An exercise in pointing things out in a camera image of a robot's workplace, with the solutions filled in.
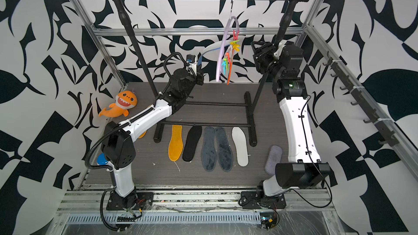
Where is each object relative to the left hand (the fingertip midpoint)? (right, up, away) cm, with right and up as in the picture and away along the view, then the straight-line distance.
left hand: (197, 61), depth 78 cm
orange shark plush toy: (-46, -18, +22) cm, 54 cm away
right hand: (+21, +3, -15) cm, 26 cm away
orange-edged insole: (+23, -40, +15) cm, 48 cm away
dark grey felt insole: (+5, -46, +11) cm, 48 cm away
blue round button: (-50, -49, +6) cm, 70 cm away
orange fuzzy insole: (-13, -43, +13) cm, 47 cm away
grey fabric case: (+39, -48, +6) cm, 62 cm away
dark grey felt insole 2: (+14, -46, +11) cm, 49 cm away
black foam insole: (-4, -39, +16) cm, 42 cm away
